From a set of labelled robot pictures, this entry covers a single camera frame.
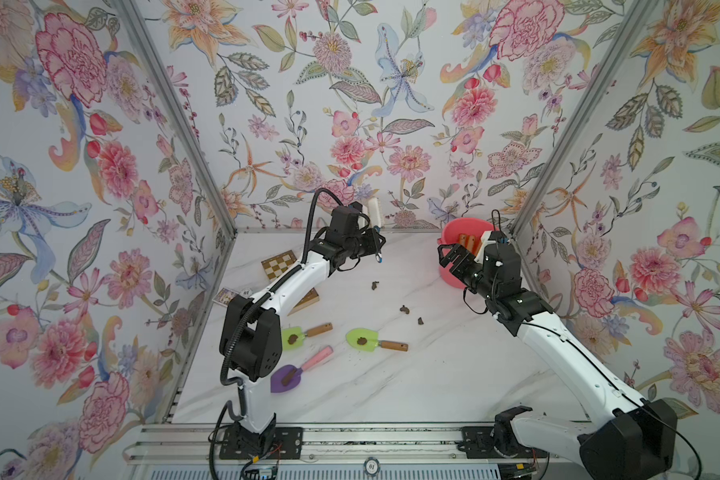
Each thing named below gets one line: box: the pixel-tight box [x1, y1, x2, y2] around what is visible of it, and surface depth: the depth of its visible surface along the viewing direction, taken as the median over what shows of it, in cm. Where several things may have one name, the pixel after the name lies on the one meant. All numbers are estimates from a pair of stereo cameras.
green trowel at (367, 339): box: [346, 328, 409, 352], surface depth 92 cm
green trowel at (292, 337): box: [281, 322, 333, 351], surface depth 95 cm
